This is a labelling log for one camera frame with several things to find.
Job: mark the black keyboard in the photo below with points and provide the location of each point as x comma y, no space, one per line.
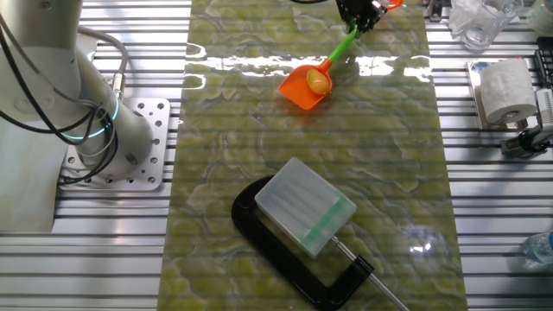
545,60

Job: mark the white toilet paper roll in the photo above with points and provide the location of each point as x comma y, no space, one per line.
505,90

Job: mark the ribbed silver depth camera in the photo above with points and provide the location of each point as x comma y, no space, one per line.
545,110

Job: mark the yellow toy mango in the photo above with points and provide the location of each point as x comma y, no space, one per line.
319,83

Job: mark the green marble pattern mat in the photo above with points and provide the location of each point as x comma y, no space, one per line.
259,173

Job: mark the black C-clamp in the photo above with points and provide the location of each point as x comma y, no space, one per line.
244,222

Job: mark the clear glass pitcher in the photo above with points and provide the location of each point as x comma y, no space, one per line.
484,26

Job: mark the translucent plastic box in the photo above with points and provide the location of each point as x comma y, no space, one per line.
302,203

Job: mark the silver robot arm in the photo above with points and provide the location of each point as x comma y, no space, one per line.
129,138

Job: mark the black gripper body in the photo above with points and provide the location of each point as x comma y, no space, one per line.
360,4

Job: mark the metal paper roll holder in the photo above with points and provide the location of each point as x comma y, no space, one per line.
473,90

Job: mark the translucent plastic container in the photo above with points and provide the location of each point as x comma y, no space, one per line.
542,15

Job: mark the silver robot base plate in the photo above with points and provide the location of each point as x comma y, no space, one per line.
155,112

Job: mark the dark metal bracket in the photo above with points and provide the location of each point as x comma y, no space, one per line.
435,10

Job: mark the small silver camera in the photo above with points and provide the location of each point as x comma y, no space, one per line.
512,149

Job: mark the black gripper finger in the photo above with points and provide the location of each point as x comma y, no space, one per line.
349,19
371,19

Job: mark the clear water bottle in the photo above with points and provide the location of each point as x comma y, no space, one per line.
540,249

